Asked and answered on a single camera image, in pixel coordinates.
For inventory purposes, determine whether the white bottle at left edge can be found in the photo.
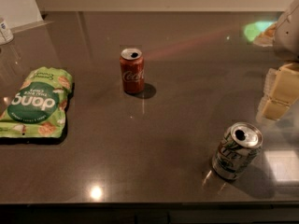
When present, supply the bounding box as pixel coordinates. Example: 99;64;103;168
0;17;14;45

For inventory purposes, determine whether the red coke can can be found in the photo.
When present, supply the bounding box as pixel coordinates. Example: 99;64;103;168
120;48;144;94

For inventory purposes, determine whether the green dang chips bag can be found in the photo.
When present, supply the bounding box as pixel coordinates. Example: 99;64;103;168
0;67;73;138

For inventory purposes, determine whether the silver green 7up can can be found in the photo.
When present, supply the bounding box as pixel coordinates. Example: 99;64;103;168
212;122;263;180

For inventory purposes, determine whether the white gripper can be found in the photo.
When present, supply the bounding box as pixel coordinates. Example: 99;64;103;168
261;0;299;120

